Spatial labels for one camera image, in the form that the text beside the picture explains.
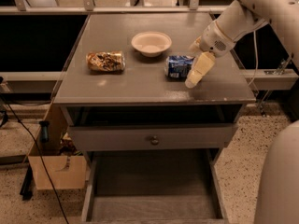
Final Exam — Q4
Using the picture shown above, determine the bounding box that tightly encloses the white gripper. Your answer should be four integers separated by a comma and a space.
185, 21, 235, 89

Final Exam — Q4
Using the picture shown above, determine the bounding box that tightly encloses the blue pepsi can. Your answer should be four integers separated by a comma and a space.
164, 55, 194, 78

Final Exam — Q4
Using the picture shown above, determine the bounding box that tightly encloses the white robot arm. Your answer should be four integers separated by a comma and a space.
185, 0, 299, 224

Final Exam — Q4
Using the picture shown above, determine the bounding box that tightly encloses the grey wooden drawer cabinet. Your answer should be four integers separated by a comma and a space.
52, 12, 257, 157

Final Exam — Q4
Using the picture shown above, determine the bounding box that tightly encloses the gold brown crushed snack can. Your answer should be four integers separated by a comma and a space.
86, 51, 125, 72

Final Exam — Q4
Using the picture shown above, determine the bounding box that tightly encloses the round brass drawer knob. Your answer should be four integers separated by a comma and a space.
150, 136, 159, 146

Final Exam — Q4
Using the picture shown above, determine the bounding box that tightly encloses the grey closed top drawer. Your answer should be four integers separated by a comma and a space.
67, 124, 237, 151

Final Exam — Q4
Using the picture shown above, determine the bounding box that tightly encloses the open grey middle drawer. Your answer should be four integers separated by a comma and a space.
81, 149, 229, 224

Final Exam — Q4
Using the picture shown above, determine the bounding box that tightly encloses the white paper bowl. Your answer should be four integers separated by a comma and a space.
131, 32, 172, 57

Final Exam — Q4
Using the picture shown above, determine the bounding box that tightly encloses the brown cardboard box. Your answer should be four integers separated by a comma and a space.
28, 105, 87, 189

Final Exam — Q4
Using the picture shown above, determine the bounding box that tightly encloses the white hanging cable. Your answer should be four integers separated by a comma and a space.
247, 30, 260, 87

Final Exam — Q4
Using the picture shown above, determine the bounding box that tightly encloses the black cylindrical handle tool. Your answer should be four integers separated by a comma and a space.
39, 120, 50, 143

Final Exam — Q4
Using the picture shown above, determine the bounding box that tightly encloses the metal railing frame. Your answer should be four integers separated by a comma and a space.
0, 0, 299, 91

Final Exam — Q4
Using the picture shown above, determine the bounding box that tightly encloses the black floor cable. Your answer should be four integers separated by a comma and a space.
0, 94, 71, 224

